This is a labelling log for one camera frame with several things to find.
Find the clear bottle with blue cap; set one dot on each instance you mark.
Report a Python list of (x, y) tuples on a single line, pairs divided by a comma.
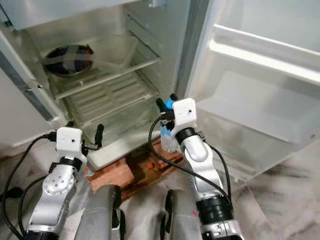
[(169, 105)]

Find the grey fridge door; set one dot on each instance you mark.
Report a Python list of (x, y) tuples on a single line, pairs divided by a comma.
[(265, 110)]

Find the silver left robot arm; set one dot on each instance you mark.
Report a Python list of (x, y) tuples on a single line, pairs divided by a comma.
[(55, 187)]

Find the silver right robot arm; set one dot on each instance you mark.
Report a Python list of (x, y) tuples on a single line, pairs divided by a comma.
[(198, 152)]

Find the slatted white fridge shelf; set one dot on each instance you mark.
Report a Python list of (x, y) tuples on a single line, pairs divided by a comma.
[(110, 97)]

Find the glass fridge shelf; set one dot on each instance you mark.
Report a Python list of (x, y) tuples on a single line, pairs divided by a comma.
[(100, 81)]

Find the small grey fridge body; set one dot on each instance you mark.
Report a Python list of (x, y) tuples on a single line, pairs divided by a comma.
[(150, 30)]

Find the wooden pallet board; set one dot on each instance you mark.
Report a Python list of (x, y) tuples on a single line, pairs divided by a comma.
[(140, 182)]

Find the black bowl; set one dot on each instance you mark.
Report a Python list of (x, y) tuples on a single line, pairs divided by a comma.
[(67, 62)]

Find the grey left robot leg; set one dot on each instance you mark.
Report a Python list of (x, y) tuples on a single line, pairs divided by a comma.
[(100, 215)]

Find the grey robot leg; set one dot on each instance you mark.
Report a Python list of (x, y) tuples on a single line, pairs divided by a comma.
[(100, 215), (182, 220)]

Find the clear plastic tray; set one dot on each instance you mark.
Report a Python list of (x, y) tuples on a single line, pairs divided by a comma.
[(115, 52)]

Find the black stand foot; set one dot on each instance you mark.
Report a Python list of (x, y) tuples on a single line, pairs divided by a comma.
[(14, 193)]

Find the grey right robot leg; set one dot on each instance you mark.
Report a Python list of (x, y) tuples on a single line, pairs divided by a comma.
[(182, 220)]

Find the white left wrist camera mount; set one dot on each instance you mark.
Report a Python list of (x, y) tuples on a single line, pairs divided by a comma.
[(69, 142)]

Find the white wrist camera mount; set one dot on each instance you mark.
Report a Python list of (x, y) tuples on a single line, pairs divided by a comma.
[(69, 142), (185, 112)]

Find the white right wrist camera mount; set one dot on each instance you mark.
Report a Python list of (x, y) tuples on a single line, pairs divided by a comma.
[(185, 112)]

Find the white door shelf rail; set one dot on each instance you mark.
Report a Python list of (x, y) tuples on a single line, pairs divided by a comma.
[(255, 55)]

